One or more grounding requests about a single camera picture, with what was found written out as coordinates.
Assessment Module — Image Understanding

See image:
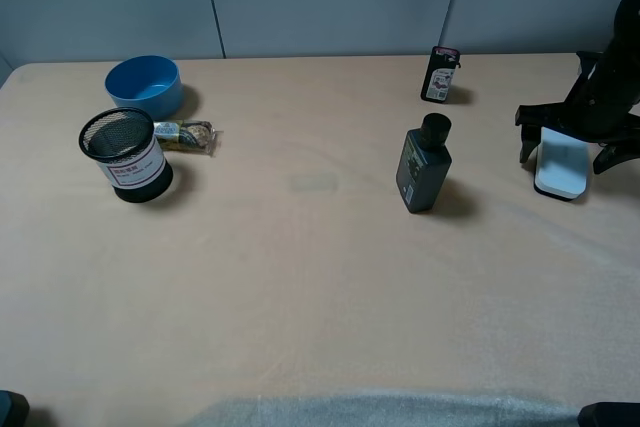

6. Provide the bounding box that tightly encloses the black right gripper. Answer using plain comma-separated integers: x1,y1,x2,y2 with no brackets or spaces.
515,78,640,175

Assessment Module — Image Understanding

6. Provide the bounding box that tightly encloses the white whiteboard eraser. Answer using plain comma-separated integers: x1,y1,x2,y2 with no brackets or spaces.
534,128,589,201

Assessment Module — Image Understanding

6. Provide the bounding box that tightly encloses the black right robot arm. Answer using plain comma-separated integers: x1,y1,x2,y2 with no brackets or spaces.
515,0,639,175

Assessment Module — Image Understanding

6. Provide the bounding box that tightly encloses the dark grey ink bottle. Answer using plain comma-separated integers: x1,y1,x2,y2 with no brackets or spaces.
395,113,452,214

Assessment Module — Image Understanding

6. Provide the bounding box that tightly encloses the small black labelled package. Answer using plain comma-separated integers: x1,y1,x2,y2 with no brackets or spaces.
420,46,460,103

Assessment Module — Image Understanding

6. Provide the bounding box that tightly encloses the black base part right corner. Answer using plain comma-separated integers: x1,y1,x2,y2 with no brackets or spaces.
577,402,640,427

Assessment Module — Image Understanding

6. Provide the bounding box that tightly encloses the black base part corner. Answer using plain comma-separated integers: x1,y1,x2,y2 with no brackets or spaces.
577,402,640,427
0,390,30,427

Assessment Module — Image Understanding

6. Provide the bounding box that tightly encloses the gold chocolate candy pack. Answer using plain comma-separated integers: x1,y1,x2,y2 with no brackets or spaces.
154,120,217,156

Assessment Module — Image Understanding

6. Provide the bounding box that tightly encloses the blue plastic bowl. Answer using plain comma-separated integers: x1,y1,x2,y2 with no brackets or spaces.
105,55,184,121

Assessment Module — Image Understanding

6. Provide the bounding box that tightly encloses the black mesh pen holder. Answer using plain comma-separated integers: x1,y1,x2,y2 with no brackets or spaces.
78,107,173,203

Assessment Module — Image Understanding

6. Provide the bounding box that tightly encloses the black base part left corner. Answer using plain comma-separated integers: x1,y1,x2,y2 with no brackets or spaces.
0,390,30,427

